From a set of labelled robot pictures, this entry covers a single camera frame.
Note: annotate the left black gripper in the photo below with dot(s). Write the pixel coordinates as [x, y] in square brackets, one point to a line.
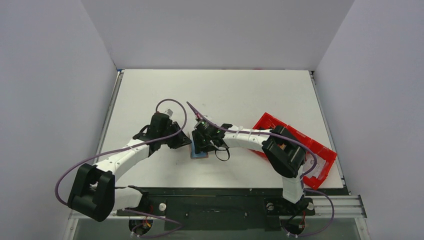
[178, 140]

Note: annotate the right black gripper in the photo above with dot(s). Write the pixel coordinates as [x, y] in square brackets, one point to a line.
[200, 142]

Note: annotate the brown leather card holder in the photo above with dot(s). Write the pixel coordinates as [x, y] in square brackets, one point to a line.
[196, 156]

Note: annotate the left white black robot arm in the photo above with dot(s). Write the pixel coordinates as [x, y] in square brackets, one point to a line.
[94, 192]

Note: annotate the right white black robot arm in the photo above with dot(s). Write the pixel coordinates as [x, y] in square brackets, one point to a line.
[280, 147]

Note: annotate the white card in tray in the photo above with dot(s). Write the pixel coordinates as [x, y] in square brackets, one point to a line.
[314, 167]

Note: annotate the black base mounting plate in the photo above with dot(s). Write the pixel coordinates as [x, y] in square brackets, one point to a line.
[224, 222]

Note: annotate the red plastic compartment tray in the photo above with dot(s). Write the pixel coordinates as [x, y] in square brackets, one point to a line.
[325, 156]

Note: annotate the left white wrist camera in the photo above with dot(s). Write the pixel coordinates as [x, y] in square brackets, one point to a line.
[169, 112]

